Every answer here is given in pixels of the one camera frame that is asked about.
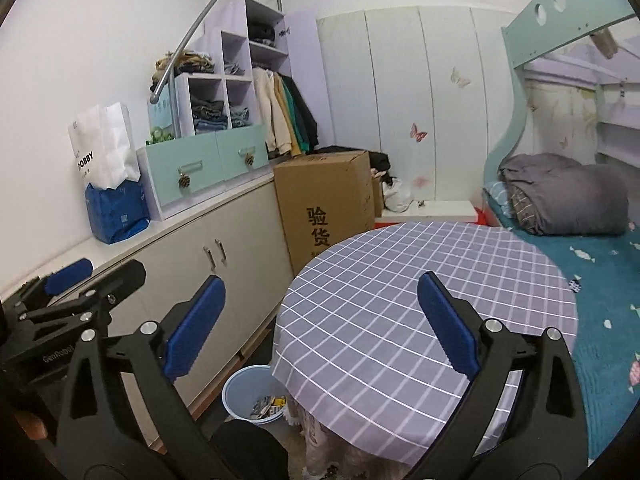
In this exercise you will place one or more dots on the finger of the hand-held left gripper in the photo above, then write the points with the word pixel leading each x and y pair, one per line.
pixel 67 276
pixel 120 280

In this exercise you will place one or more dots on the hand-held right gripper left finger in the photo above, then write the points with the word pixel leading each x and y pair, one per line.
pixel 195 327

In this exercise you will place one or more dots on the blue plastic package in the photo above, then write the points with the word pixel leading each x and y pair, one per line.
pixel 117 212

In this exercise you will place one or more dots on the turquoise bunk bed frame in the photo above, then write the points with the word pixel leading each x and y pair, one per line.
pixel 560 25

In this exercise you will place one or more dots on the white butterfly sticker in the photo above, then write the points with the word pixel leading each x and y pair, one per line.
pixel 460 77

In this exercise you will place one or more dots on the blue plaid pillow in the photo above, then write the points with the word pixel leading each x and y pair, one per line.
pixel 497 202

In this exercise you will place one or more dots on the purple wall shelf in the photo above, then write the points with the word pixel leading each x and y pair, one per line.
pixel 620 132

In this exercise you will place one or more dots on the folded dark clothes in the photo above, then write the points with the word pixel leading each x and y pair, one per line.
pixel 261 32

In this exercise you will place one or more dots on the brown clothes pile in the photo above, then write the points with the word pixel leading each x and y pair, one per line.
pixel 185 65

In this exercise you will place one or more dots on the white wardrobe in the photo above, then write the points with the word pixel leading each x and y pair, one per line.
pixel 425 100

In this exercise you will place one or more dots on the brown hanging cloth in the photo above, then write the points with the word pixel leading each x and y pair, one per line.
pixel 605 42

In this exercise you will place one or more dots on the green toy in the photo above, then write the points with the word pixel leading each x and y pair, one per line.
pixel 160 136

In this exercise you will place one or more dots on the person's dark clothed knee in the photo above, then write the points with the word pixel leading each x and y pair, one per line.
pixel 250 447

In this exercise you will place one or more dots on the large folded jeans stack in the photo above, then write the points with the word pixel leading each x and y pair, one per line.
pixel 209 116

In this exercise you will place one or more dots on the cream hanging jacket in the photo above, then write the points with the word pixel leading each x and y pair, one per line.
pixel 267 115

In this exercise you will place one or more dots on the light blue printed box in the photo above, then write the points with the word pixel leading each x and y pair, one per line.
pixel 162 115

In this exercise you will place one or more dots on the large cardboard box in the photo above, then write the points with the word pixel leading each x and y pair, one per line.
pixel 325 205

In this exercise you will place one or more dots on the white low cabinet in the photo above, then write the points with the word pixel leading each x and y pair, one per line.
pixel 175 260

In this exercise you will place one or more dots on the grey quilt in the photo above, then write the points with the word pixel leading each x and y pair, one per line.
pixel 565 195

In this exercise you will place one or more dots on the red storage box white lid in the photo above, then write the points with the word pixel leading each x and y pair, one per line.
pixel 430 210

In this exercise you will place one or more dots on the pile of mixed packaging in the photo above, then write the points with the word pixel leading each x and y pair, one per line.
pixel 265 409

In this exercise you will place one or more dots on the white paper bag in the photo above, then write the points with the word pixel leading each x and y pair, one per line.
pixel 102 145

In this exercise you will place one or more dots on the pink butterfly sticker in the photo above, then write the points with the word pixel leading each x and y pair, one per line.
pixel 418 131

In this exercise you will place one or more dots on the person's left hand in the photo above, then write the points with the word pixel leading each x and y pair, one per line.
pixel 36 426

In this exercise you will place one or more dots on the round table, grey checked cloth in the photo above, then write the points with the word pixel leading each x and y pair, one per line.
pixel 380 285

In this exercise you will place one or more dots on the white plastic bag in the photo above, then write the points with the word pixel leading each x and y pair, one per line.
pixel 397 195

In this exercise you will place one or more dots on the green hanging garment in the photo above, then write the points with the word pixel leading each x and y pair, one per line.
pixel 299 115

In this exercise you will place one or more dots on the light blue plastic bin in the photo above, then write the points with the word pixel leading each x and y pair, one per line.
pixel 240 385

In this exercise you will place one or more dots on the pink checked table quilt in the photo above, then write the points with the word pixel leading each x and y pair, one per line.
pixel 320 440

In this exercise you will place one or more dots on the turquoise drawer unit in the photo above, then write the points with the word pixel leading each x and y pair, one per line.
pixel 210 160

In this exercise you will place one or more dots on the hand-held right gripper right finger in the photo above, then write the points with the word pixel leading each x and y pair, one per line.
pixel 447 325

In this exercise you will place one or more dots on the black clothes heap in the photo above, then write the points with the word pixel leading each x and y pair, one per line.
pixel 380 162

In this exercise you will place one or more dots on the teal candy print bedsheet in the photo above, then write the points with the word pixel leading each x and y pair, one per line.
pixel 600 300

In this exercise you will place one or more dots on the folded grey clothes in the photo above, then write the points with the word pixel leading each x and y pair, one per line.
pixel 234 69

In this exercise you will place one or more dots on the black hanging jacket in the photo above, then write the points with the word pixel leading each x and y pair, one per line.
pixel 309 115

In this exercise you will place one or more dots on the pine cone drawer knob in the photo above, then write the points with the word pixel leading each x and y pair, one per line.
pixel 184 180
pixel 249 160

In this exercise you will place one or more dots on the small folded jeans stack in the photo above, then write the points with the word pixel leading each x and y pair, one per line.
pixel 239 116

